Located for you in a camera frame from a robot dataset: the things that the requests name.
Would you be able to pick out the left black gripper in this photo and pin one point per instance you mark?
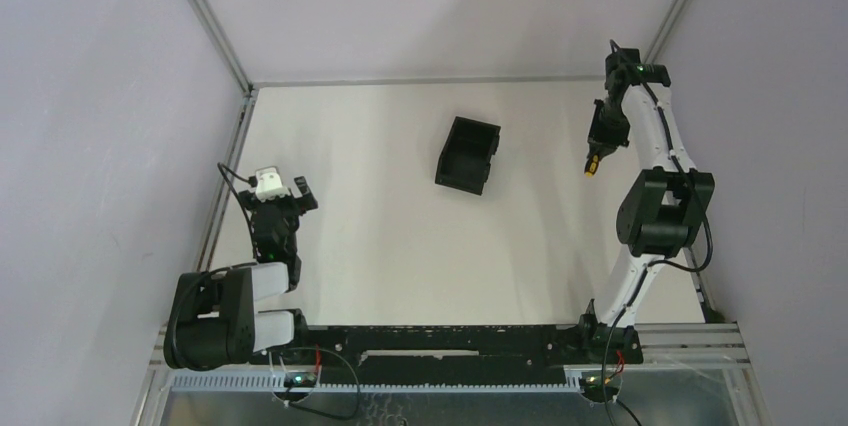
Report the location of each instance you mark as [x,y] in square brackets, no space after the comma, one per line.
[281,205]

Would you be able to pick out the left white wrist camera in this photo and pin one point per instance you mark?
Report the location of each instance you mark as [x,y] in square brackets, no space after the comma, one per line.
[268,185]

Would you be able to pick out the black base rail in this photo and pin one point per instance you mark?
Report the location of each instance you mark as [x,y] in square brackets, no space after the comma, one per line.
[494,355]

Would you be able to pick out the black plastic bin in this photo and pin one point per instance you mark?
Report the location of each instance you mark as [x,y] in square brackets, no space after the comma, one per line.
[464,162]

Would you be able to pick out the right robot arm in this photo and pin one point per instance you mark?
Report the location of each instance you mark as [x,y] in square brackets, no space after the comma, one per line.
[662,221]

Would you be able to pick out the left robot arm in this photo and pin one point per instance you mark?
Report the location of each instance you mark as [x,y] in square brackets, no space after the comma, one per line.
[215,318]

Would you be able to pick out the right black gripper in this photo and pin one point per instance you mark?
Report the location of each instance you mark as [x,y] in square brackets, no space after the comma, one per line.
[605,142]

